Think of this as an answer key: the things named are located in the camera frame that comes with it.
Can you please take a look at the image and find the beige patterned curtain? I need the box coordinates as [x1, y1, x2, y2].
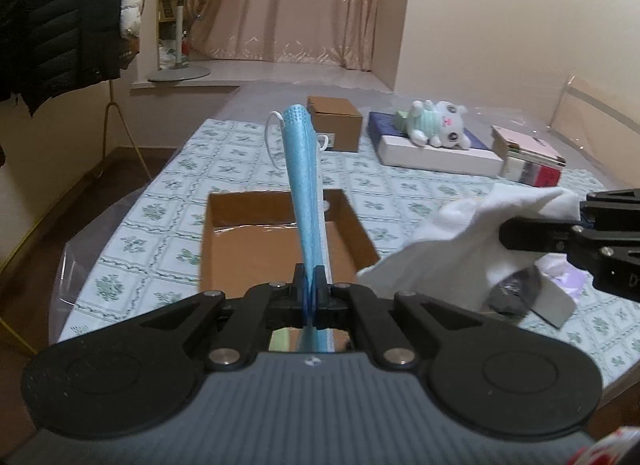
[189, 0, 387, 72]

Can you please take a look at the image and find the white standing fan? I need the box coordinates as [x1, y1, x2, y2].
[147, 0, 228, 83]

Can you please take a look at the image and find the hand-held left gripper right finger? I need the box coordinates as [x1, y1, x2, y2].
[314, 267, 483, 368]

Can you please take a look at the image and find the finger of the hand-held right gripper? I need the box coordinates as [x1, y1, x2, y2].
[499, 217, 583, 254]

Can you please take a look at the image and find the white and mint plush toy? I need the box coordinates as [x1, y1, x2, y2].
[395, 100, 473, 150]

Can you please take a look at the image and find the purple tissue packet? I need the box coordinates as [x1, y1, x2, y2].
[531, 252, 594, 328]

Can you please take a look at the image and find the small closed cardboard box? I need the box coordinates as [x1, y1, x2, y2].
[306, 96, 364, 152]

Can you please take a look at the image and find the dark blue flat box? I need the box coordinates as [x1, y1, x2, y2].
[368, 111, 493, 150]

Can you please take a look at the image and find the dark grey cloth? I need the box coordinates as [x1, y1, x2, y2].
[487, 267, 543, 318]

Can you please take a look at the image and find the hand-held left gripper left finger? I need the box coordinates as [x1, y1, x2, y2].
[141, 265, 307, 371]

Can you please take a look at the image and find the stack of pink books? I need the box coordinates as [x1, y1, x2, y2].
[491, 125, 567, 188]

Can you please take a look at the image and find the red and white cloth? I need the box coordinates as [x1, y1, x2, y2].
[567, 425, 640, 465]

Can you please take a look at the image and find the blue face mask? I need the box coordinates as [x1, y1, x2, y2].
[264, 104, 337, 353]

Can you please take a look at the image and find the flat white box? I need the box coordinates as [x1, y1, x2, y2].
[377, 135, 505, 177]

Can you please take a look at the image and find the brown cardboard box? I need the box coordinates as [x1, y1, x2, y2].
[199, 189, 381, 297]

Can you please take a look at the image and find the black puffer jacket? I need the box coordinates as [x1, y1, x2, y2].
[0, 0, 138, 118]

